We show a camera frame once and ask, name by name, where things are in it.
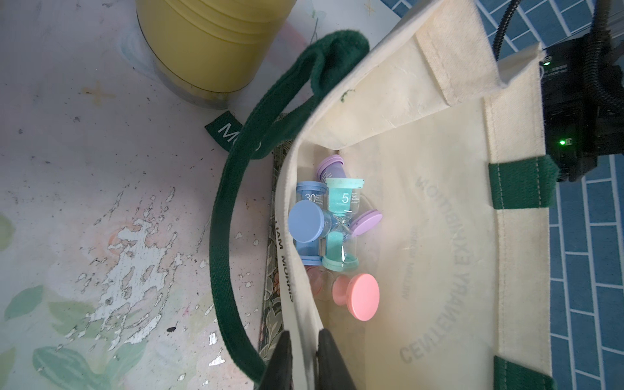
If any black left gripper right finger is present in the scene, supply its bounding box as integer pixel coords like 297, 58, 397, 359
316, 329, 356, 390

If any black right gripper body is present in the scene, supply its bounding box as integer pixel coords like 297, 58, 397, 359
541, 37, 623, 182

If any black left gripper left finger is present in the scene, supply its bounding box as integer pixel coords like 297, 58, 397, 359
258, 331, 293, 390

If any large pink hourglass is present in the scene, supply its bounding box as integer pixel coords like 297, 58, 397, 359
331, 274, 380, 322

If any green hourglass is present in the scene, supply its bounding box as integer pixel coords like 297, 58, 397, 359
321, 177, 366, 273

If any blue hourglass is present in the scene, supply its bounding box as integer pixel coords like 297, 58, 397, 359
288, 200, 334, 243
295, 181, 327, 267

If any cream canvas tote bag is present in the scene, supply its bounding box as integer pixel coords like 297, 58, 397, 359
210, 1, 558, 389

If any purple hourglass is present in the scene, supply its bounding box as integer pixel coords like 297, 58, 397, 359
317, 154, 383, 237

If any yellow cup with markers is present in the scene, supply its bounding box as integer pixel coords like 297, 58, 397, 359
136, 0, 294, 108

